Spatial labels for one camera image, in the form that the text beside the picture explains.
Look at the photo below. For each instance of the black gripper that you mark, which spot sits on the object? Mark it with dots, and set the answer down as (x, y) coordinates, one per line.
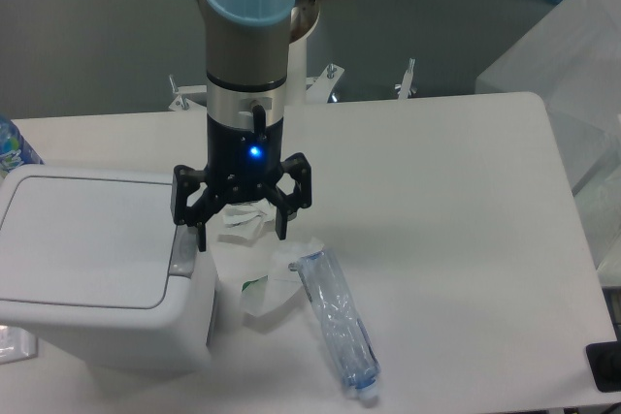
(242, 167)

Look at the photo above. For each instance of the white plastic trash can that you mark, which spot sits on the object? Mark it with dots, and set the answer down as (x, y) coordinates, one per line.
(93, 264)

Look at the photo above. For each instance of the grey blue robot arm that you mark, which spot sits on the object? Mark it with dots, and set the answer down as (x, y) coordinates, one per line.
(247, 47)

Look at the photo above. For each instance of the crumpled white paper ball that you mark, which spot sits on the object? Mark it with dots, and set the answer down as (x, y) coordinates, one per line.
(244, 222)

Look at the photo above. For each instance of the crumpled white green wrapper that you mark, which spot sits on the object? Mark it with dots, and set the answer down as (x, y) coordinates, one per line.
(281, 282)

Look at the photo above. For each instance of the crushed clear plastic bottle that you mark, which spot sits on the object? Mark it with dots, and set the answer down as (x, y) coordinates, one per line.
(345, 336)

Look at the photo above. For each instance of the blue labelled drink bottle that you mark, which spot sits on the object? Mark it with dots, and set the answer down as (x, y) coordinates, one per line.
(16, 151)

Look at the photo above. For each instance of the black device at edge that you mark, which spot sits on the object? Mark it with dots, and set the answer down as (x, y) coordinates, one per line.
(604, 361)

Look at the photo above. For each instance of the white metal base frame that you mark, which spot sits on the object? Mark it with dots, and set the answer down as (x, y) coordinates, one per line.
(325, 88)

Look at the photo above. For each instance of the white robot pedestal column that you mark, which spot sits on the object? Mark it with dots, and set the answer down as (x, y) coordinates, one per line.
(303, 21)

